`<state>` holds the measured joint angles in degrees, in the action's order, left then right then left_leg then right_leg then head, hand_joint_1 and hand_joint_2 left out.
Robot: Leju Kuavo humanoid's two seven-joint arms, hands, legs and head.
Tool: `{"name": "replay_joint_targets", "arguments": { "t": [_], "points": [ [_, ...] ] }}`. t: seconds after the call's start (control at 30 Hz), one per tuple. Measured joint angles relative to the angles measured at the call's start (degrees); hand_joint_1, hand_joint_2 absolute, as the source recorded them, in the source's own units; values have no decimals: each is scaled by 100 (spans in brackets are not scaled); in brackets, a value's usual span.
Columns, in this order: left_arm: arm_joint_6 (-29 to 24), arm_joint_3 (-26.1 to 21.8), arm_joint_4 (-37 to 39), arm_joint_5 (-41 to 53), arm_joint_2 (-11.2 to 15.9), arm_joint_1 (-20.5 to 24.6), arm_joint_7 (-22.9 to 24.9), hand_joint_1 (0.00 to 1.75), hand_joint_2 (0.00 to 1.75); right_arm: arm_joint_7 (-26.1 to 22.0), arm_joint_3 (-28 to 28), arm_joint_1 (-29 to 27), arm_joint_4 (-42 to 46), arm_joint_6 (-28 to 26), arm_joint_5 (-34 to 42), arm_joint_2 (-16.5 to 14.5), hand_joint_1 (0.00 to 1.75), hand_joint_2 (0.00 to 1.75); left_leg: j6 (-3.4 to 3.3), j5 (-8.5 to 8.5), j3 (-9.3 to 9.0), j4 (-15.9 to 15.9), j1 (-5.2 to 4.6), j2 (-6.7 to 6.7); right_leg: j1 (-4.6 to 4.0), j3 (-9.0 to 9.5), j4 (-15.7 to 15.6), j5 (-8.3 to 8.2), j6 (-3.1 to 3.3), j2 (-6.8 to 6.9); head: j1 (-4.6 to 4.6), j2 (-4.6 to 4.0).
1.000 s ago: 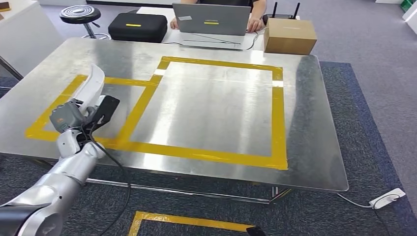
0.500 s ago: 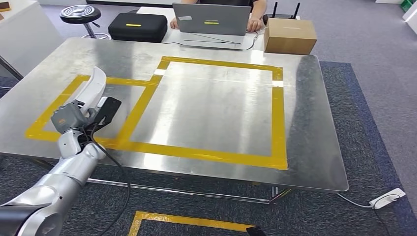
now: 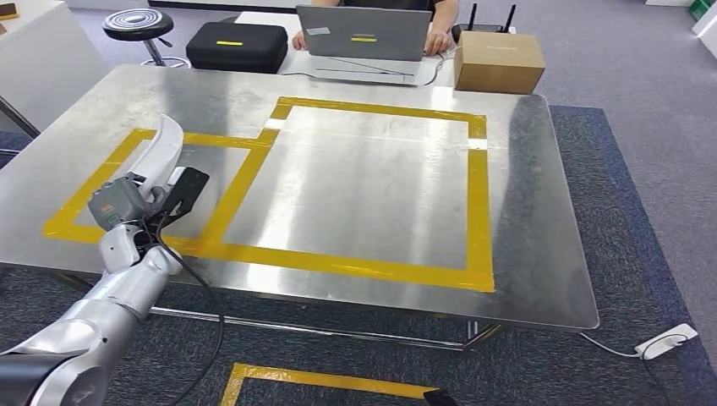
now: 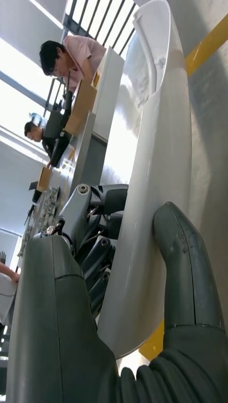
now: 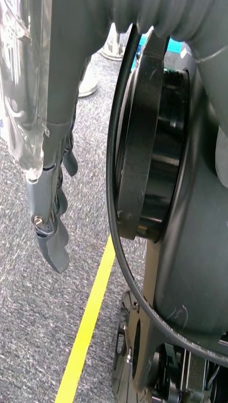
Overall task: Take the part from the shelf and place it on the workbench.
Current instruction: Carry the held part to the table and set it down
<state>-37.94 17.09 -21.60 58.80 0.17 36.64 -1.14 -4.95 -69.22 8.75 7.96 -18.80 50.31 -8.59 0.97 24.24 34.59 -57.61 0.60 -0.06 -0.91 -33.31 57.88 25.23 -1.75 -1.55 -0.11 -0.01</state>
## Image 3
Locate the white panel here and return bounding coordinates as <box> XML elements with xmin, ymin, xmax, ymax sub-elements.
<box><xmin>692</xmin><ymin>4</ymin><xmax>717</xmax><ymax>60</ymax></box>

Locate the white desk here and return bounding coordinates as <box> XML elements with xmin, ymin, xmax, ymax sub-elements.
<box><xmin>232</xmin><ymin>9</ymin><xmax>519</xmax><ymax>91</ymax></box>

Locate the white table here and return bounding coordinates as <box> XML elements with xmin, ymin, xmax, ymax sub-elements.
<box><xmin>0</xmin><ymin>0</ymin><xmax>112</xmax><ymax>159</ymax></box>

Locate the white power strip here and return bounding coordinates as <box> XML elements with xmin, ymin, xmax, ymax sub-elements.
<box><xmin>633</xmin><ymin>323</ymin><xmax>699</xmax><ymax>361</ymax></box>

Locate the black round stool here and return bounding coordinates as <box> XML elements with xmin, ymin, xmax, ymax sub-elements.
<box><xmin>101</xmin><ymin>8</ymin><xmax>193</xmax><ymax>70</ymax></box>

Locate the person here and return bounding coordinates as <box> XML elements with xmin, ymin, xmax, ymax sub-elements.
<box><xmin>290</xmin><ymin>0</ymin><xmax>462</xmax><ymax>58</ymax></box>

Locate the white floor cable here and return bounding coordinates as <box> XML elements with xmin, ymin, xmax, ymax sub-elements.
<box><xmin>578</xmin><ymin>332</ymin><xmax>641</xmax><ymax>359</ymax></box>

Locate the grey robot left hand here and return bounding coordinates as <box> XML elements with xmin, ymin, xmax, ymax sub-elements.
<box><xmin>86</xmin><ymin>172</ymin><xmax>172</xmax><ymax>232</ymax></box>

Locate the small yellow tape rectangle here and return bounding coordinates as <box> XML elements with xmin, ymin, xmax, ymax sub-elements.
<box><xmin>42</xmin><ymin>128</ymin><xmax>282</xmax><ymax>248</ymax></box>

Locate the grey laptop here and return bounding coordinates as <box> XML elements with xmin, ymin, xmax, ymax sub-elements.
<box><xmin>295</xmin><ymin>4</ymin><xmax>434</xmax><ymax>63</ymax></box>

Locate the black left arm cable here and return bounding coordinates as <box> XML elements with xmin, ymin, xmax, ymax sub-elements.
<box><xmin>139</xmin><ymin>212</ymin><xmax>227</xmax><ymax>406</ymax></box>

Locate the green plastic crate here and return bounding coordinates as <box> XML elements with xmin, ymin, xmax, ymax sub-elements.
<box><xmin>687</xmin><ymin>0</ymin><xmax>714</xmax><ymax>22</ymax></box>

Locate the black router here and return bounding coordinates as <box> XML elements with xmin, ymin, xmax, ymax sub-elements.
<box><xmin>449</xmin><ymin>2</ymin><xmax>518</xmax><ymax>45</ymax></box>

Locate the white curved plastic part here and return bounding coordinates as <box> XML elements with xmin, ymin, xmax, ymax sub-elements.
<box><xmin>126</xmin><ymin>114</ymin><xmax>185</xmax><ymax>198</ymax></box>

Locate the black carrying case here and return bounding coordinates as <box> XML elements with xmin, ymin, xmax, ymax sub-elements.
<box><xmin>185</xmin><ymin>21</ymin><xmax>290</xmax><ymax>75</ymax></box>

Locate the large yellow tape rectangle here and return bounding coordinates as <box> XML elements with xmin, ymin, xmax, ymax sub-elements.
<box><xmin>200</xmin><ymin>96</ymin><xmax>497</xmax><ymax>294</ymax></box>

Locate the brown cardboard box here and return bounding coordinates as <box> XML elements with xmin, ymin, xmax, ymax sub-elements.
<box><xmin>452</xmin><ymin>30</ymin><xmax>547</xmax><ymax>96</ymax></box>

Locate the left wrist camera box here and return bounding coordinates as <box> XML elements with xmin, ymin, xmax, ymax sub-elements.
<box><xmin>158</xmin><ymin>166</ymin><xmax>211</xmax><ymax>228</ymax></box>

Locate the metal workbench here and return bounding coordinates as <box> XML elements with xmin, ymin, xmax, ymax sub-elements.
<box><xmin>0</xmin><ymin>63</ymin><xmax>601</xmax><ymax>353</ymax></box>

